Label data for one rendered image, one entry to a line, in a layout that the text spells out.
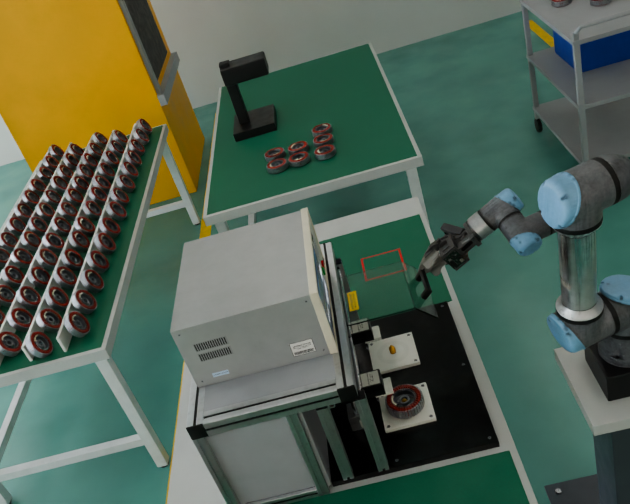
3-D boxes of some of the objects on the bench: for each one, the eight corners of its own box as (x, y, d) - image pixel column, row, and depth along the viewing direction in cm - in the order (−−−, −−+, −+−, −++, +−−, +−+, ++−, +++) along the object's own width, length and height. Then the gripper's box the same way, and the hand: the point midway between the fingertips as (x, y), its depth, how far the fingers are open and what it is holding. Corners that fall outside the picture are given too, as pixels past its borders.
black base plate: (447, 305, 252) (446, 300, 250) (499, 446, 198) (498, 441, 197) (317, 340, 256) (315, 335, 255) (333, 487, 202) (331, 482, 201)
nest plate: (426, 384, 221) (425, 381, 220) (436, 420, 208) (436, 417, 208) (378, 396, 222) (377, 393, 222) (386, 433, 210) (385, 430, 209)
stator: (418, 386, 219) (416, 378, 217) (429, 412, 210) (427, 403, 208) (383, 398, 219) (380, 390, 217) (392, 424, 210) (390, 416, 208)
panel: (315, 333, 256) (291, 265, 240) (331, 485, 200) (301, 410, 184) (312, 334, 256) (287, 266, 240) (328, 485, 200) (297, 411, 184)
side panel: (329, 485, 203) (296, 405, 186) (330, 494, 200) (296, 414, 183) (233, 508, 206) (192, 431, 188) (233, 517, 203) (192, 440, 186)
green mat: (419, 214, 304) (419, 214, 304) (452, 300, 253) (452, 300, 253) (206, 273, 313) (206, 272, 313) (196, 368, 262) (196, 367, 262)
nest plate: (412, 334, 241) (411, 331, 241) (420, 364, 229) (420, 361, 228) (368, 345, 243) (367, 342, 242) (374, 376, 230) (373, 373, 229)
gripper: (468, 230, 206) (413, 276, 214) (488, 248, 210) (433, 293, 217) (461, 215, 213) (408, 260, 221) (480, 233, 217) (427, 276, 225)
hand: (421, 268), depth 221 cm, fingers closed, pressing on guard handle
